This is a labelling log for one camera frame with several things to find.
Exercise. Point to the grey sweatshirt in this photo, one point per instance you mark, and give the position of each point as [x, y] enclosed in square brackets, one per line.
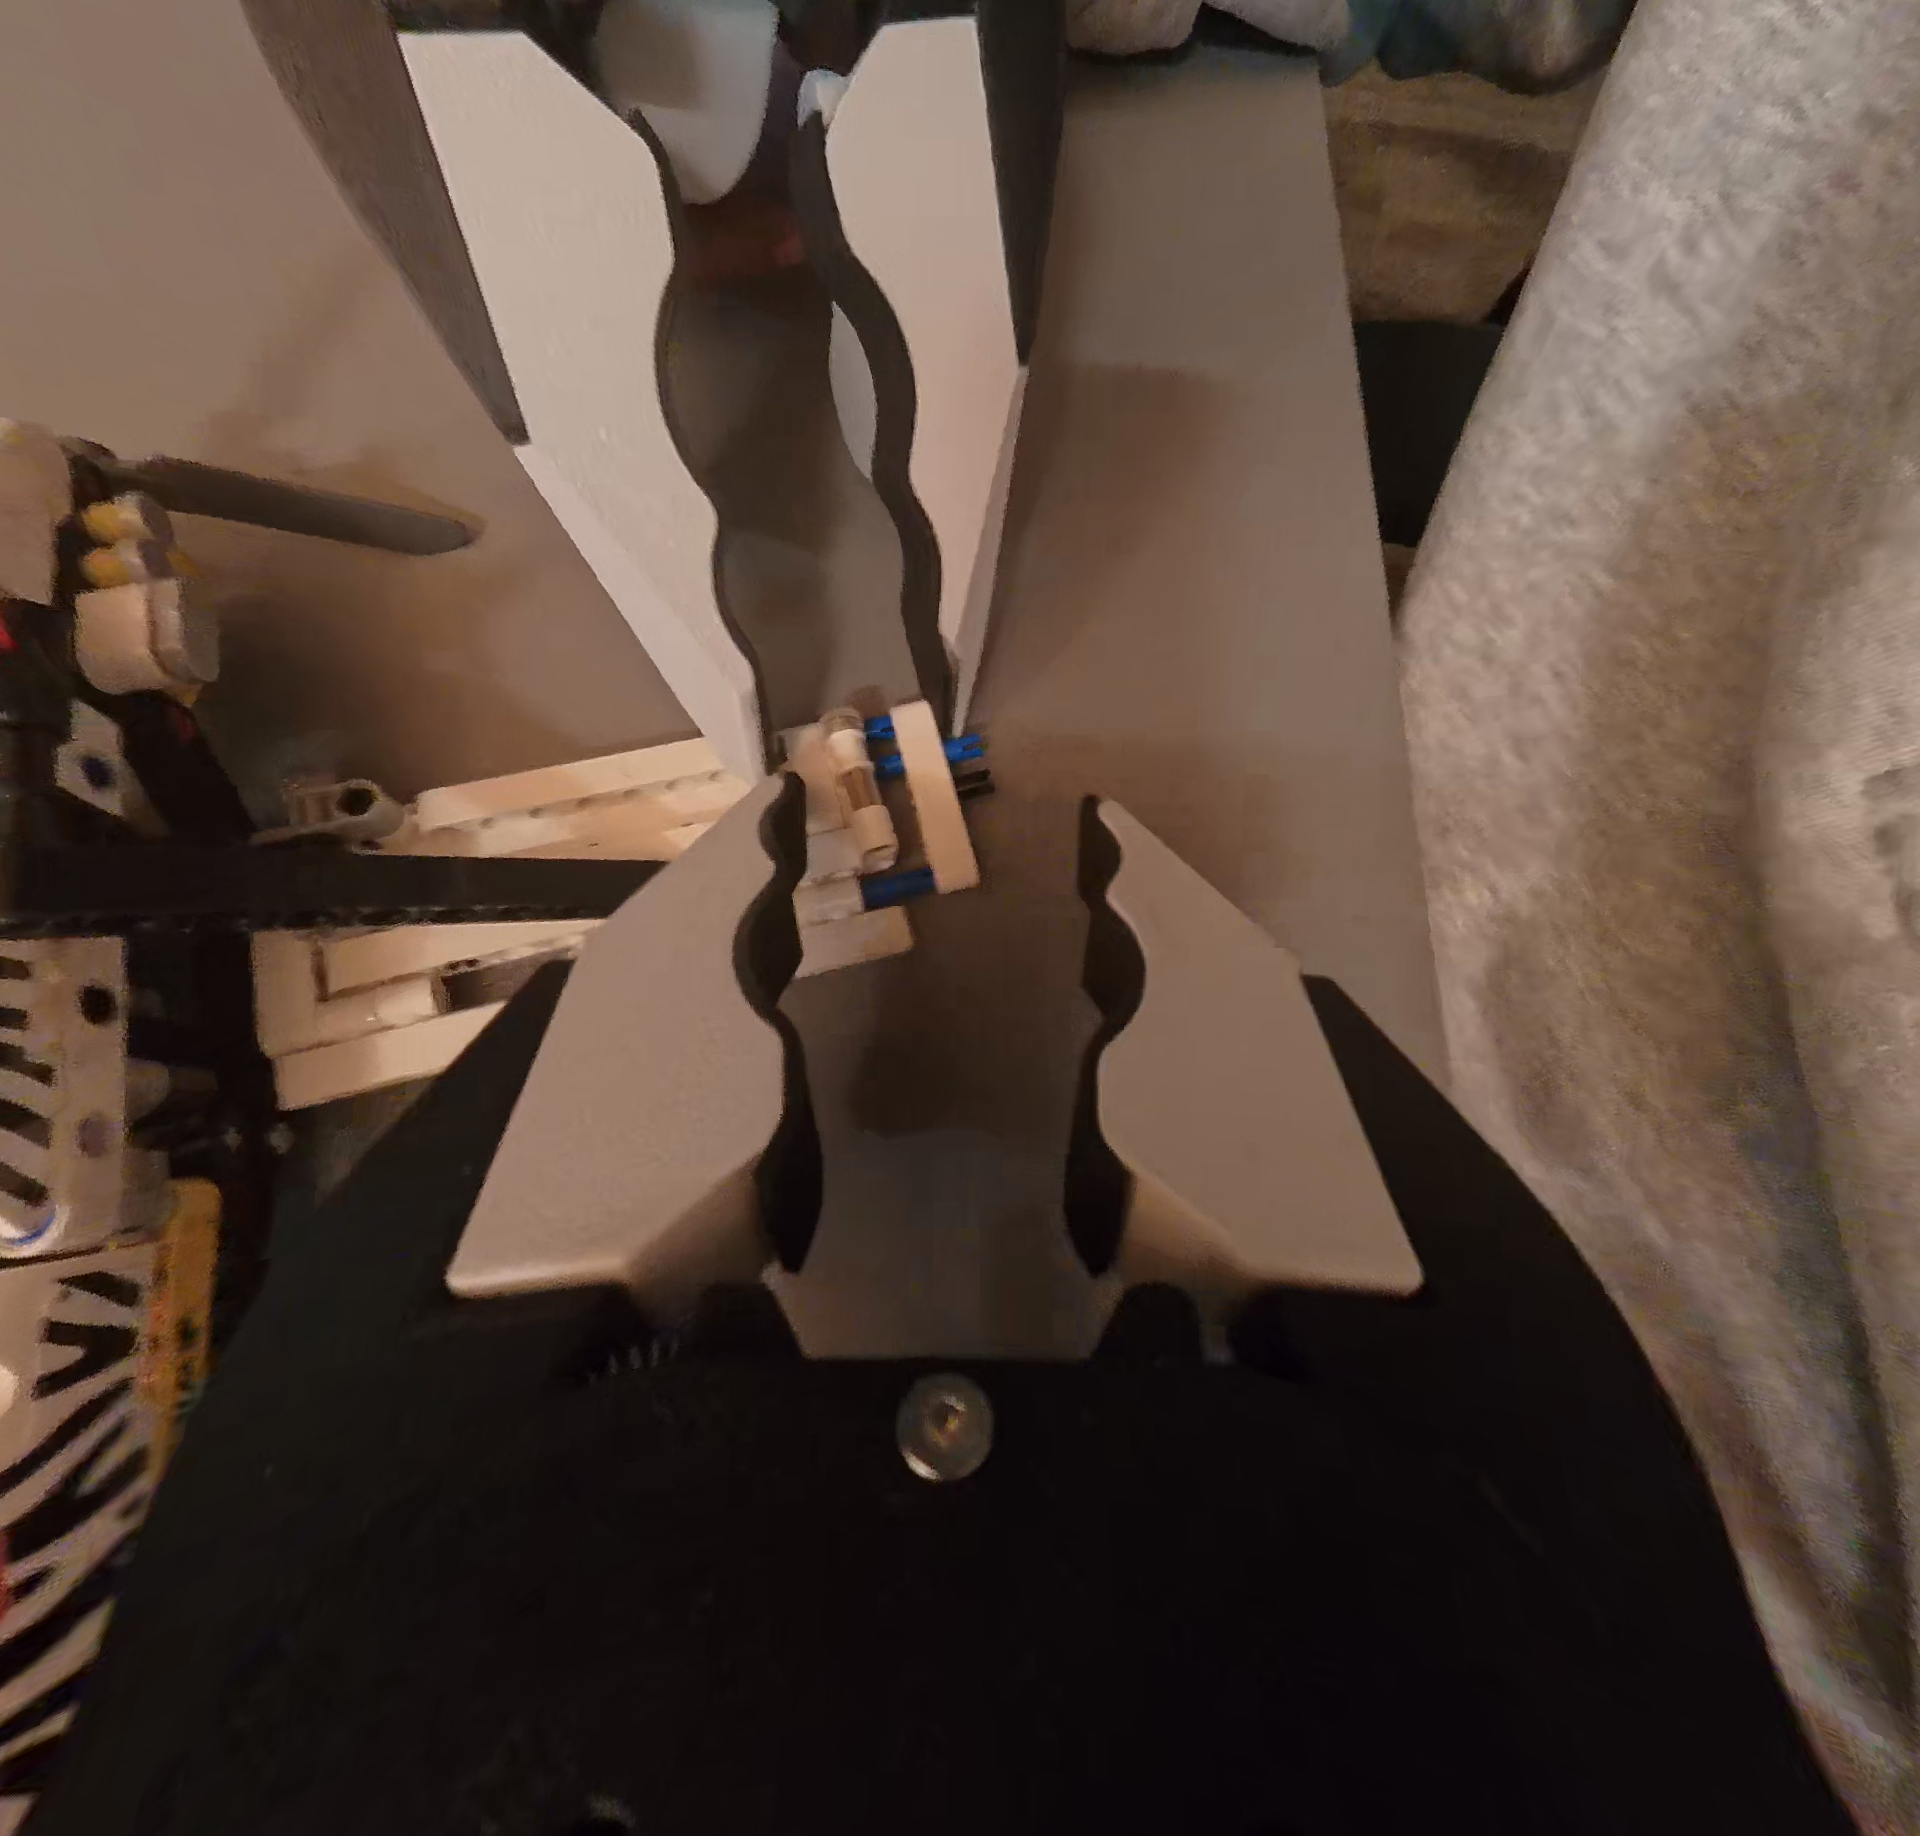
[1649, 663]

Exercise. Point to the zebra striped lego plane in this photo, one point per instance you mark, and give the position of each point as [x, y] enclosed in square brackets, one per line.
[567, 794]

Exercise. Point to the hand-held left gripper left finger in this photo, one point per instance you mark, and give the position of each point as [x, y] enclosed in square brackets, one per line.
[597, 1118]

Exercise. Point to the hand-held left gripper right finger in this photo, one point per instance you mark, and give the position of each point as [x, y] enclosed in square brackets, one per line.
[1259, 1118]

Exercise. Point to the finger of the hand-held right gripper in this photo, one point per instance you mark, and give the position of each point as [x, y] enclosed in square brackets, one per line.
[567, 291]
[944, 242]

